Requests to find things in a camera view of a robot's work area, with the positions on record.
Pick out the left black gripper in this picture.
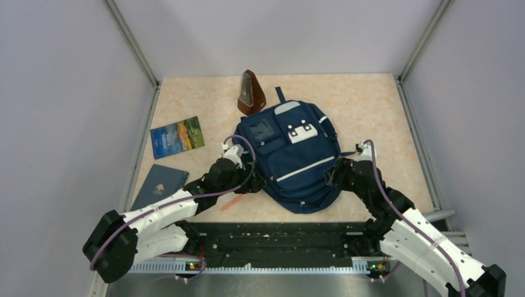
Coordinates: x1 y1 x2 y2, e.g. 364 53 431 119
217 161 266 196

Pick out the navy blue backpack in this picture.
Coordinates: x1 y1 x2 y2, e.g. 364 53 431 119
233 87 353 214

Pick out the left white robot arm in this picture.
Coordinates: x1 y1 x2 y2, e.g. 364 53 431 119
82 158 266 283

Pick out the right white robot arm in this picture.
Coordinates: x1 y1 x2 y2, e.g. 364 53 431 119
324 157 506 296

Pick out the lower orange pen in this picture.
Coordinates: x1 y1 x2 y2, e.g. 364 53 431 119
220 194 246 211

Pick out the dark blue notebook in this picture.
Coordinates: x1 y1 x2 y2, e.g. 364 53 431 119
130 164 189 211

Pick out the blue Animal Farm book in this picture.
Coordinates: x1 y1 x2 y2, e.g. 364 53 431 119
150 116 205 160

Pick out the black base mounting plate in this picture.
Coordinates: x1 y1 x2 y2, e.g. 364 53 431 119
179 221 387 269

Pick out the brown wooden metronome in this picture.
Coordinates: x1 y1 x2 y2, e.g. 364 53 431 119
237 69 267 116

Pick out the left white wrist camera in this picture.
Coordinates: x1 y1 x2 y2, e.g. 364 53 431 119
222 144 245 168

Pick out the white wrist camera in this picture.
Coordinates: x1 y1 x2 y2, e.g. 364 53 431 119
222 144 245 168
354 139 377 161

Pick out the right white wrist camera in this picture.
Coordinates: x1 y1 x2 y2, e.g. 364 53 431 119
354 139 377 161

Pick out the aluminium frame rail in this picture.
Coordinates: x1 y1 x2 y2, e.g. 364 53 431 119
88 231 485 297

